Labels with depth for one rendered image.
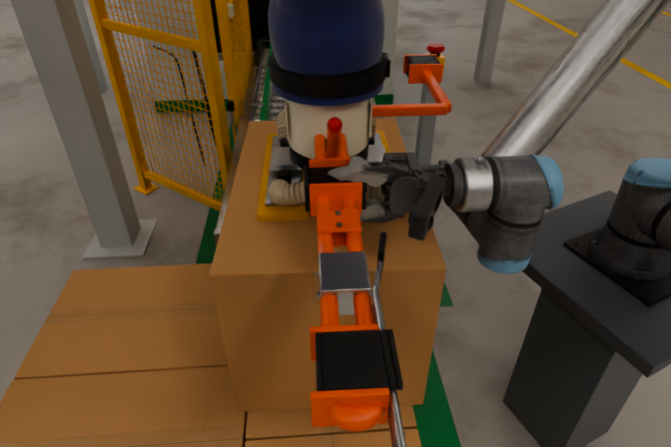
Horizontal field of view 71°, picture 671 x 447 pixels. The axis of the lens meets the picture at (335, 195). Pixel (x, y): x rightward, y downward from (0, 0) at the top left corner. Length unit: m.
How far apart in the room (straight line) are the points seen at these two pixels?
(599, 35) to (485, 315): 1.51
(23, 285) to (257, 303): 1.94
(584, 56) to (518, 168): 0.25
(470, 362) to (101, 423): 1.33
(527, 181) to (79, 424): 1.11
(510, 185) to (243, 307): 0.49
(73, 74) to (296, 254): 1.59
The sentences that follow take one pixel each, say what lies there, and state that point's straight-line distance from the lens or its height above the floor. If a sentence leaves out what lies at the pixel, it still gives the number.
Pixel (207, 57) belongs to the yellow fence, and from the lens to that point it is 2.15.
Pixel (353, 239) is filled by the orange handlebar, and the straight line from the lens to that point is 0.64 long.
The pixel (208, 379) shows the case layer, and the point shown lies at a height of 0.54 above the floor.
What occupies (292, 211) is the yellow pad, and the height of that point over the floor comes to 1.07.
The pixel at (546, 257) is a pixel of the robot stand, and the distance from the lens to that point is 1.39.
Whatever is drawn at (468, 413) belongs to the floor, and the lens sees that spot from 1.92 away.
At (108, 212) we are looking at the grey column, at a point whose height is 0.24.
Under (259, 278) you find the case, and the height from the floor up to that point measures 1.04.
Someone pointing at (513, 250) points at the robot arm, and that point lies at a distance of 0.87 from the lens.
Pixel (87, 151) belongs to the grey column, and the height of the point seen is 0.58.
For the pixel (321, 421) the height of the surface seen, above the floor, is 1.16.
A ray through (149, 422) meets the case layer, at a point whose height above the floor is 0.54.
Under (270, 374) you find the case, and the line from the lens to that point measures 1.01.
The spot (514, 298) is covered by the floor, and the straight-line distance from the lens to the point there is 2.34.
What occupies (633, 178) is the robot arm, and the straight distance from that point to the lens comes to 1.32.
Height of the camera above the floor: 1.60
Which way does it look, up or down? 34 degrees down
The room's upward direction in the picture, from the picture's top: straight up
